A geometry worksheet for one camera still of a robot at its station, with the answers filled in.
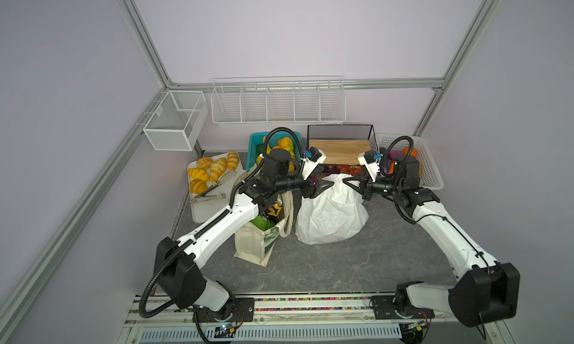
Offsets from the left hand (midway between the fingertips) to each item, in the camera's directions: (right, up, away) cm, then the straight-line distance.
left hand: (327, 178), depth 69 cm
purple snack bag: (+6, +3, +36) cm, 36 cm away
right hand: (+7, -1, +6) cm, 9 cm away
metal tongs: (-53, -9, +30) cm, 61 cm away
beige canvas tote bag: (-24, -23, +6) cm, 34 cm away
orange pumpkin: (+51, +12, +44) cm, 68 cm away
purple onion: (+38, +11, +40) cm, 57 cm away
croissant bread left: (-58, +1, +39) cm, 70 cm away
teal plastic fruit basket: (-30, +18, +47) cm, 59 cm away
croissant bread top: (-56, +7, +42) cm, 71 cm away
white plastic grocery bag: (+4, -13, +10) cm, 17 cm away
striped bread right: (-42, +8, +43) cm, 61 cm away
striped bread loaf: (-49, +4, +40) cm, 63 cm away
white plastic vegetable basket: (+52, +1, +33) cm, 62 cm away
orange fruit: (-15, +17, +42) cm, 48 cm away
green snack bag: (-22, -16, +9) cm, 28 cm away
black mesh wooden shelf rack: (+11, +15, +32) cm, 37 cm away
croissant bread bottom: (-55, -5, +33) cm, 65 cm away
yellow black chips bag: (-18, -12, +10) cm, 24 cm away
